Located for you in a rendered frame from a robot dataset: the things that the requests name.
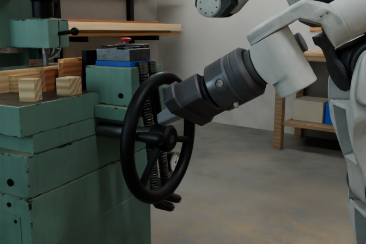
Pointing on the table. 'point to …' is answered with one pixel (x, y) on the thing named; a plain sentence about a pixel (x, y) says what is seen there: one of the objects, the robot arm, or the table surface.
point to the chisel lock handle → (69, 32)
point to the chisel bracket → (38, 34)
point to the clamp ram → (87, 58)
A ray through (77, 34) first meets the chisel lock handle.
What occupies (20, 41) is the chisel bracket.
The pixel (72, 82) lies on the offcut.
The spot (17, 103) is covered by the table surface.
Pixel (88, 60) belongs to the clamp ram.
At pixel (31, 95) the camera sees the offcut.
